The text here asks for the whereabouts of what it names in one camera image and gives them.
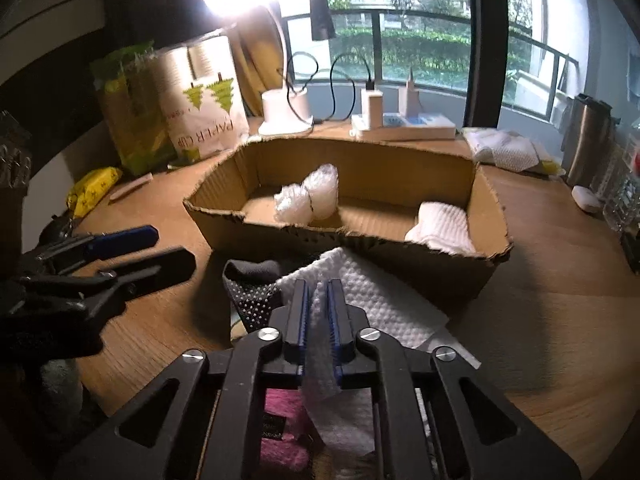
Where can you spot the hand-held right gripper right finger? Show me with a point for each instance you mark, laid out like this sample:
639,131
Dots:
334,320

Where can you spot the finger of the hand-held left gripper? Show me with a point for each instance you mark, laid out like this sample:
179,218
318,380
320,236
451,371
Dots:
125,238
155,267

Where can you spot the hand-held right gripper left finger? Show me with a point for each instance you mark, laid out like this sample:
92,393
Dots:
300,320

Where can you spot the white textured cloth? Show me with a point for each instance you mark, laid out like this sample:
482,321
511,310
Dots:
380,300

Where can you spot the cardboard box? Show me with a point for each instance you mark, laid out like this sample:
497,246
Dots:
450,275

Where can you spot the white paper stick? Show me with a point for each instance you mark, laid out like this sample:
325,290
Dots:
131,188

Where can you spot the black dotted sock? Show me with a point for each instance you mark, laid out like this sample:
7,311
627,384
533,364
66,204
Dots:
252,290

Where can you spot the yellow snack packet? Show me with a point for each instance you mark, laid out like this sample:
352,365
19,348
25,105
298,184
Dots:
95,185

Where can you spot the pink knitted cloth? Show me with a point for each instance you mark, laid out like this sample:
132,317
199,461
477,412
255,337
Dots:
287,435

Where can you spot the small bubble wrap piece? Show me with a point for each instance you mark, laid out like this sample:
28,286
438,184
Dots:
291,204

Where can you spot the green yellow plastic package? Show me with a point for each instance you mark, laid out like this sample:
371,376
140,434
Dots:
132,120

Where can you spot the large bubble wrap piece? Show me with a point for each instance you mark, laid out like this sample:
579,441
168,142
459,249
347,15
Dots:
322,190

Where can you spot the folded white waffle cloth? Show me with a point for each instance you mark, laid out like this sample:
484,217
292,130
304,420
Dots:
442,225

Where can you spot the white paper cup package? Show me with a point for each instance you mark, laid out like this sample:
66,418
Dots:
205,100

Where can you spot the white power strip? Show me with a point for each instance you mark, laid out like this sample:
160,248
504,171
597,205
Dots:
405,130

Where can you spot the white desk lamp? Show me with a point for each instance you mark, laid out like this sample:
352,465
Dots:
282,107

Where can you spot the white charger plug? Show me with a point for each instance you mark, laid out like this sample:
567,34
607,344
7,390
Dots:
372,107

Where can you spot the brown round board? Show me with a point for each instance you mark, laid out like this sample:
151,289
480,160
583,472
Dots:
257,60

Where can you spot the white tower model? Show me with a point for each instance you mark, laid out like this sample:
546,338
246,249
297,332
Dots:
410,97

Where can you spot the crumpled white cloth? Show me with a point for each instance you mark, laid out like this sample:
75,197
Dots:
505,152

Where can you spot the white earbuds case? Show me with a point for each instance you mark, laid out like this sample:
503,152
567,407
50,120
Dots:
586,198

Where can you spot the black hanging cloth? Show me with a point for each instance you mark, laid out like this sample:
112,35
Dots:
321,10

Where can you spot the stainless steel thermos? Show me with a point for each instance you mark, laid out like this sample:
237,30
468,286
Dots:
587,140

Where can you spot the clear plastic bottle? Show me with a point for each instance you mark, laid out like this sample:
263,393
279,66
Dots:
622,195

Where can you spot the black balcony railing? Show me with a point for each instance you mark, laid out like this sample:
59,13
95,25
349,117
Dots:
425,14

